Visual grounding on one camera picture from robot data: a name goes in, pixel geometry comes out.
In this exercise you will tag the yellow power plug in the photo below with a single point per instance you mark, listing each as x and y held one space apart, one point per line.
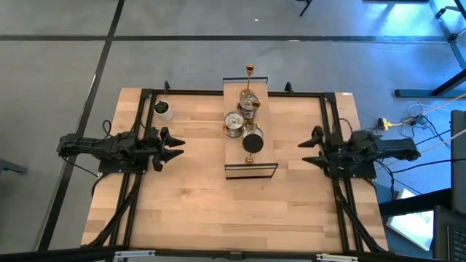
384 124

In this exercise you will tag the dark monitor back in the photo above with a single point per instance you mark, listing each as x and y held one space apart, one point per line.
459 163

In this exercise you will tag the wooden shelf riser black frame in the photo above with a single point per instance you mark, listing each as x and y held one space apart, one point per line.
236 156

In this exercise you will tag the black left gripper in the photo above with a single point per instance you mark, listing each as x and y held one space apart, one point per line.
149 145

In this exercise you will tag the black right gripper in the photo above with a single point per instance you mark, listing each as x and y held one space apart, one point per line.
336 154

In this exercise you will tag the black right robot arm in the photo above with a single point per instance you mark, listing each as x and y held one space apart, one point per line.
386 145

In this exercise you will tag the white round planter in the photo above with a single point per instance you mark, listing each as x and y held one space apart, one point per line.
164 111

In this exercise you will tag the silver candle tin floral label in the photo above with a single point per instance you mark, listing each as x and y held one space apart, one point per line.
253 140
233 123
247 107

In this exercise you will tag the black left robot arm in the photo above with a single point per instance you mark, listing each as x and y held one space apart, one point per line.
94 145

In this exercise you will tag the silver aluminium bracket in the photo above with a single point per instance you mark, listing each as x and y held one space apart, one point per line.
336 257
134 254

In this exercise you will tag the grey chair leg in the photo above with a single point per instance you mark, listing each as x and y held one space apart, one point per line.
11 166

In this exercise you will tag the black camera rig beam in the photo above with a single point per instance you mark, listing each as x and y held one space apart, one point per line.
54 257

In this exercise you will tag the black bar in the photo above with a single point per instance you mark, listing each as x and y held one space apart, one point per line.
407 207

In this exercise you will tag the white glowing tablet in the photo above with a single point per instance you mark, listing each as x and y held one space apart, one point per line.
411 225

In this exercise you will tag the black laptop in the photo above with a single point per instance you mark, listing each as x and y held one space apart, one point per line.
448 236

